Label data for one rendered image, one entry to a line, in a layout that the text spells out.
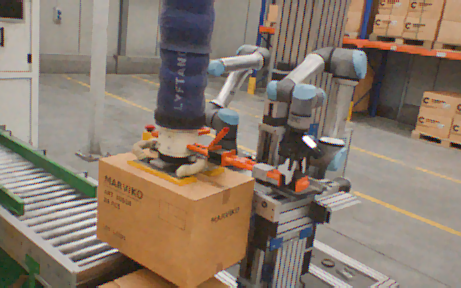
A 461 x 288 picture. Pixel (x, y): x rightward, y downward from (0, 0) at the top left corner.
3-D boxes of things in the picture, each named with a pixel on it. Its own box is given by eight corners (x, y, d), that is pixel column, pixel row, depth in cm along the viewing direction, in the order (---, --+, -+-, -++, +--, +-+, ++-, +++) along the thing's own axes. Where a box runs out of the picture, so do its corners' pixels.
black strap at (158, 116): (143, 117, 202) (143, 108, 201) (180, 112, 220) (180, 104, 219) (180, 129, 189) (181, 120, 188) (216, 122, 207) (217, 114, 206)
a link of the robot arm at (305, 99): (320, 86, 167) (312, 87, 160) (315, 115, 170) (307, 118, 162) (300, 82, 171) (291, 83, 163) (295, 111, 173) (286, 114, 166)
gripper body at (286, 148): (287, 153, 178) (292, 122, 175) (307, 159, 173) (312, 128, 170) (276, 156, 172) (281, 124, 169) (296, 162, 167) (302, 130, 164)
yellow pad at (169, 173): (126, 164, 209) (126, 153, 208) (143, 160, 217) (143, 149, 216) (180, 186, 190) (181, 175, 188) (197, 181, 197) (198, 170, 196)
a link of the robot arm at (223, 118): (225, 139, 243) (228, 113, 240) (209, 132, 253) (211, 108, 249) (241, 137, 251) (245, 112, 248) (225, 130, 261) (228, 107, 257)
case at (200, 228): (95, 237, 223) (98, 158, 212) (157, 214, 254) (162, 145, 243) (187, 291, 188) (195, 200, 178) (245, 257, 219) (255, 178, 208)
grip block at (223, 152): (205, 161, 192) (206, 148, 191) (220, 157, 200) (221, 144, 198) (220, 167, 187) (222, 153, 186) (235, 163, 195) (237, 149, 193)
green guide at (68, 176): (-16, 134, 390) (-16, 124, 388) (-3, 133, 398) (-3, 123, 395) (93, 198, 291) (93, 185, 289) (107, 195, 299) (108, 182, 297)
